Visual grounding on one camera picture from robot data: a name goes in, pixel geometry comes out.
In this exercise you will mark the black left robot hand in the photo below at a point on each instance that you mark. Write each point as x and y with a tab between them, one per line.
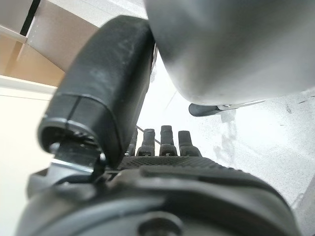
103	86

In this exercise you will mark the beige open shelf unit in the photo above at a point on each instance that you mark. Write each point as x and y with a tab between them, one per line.
61	37

